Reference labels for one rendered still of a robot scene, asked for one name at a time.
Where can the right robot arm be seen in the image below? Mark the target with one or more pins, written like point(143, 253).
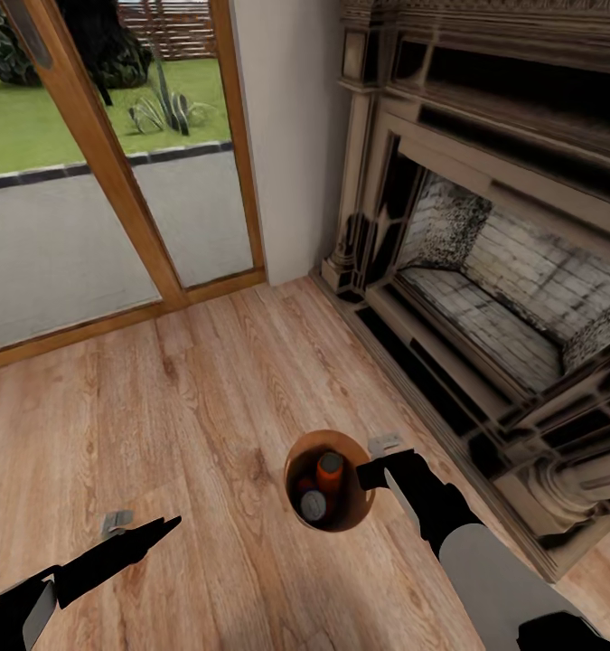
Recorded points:
point(511, 608)

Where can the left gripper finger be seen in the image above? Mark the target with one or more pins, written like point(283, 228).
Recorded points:
point(155, 535)
point(151, 525)

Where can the can of soda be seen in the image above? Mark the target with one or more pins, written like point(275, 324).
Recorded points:
point(329, 474)
point(331, 505)
point(312, 505)

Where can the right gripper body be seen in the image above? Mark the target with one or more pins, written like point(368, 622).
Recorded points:
point(369, 476)

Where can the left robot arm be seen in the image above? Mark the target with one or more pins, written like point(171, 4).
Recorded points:
point(27, 606)

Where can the trash can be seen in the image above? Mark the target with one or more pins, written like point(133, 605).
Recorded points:
point(354, 503)

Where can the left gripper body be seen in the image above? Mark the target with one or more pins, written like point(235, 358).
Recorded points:
point(112, 556)

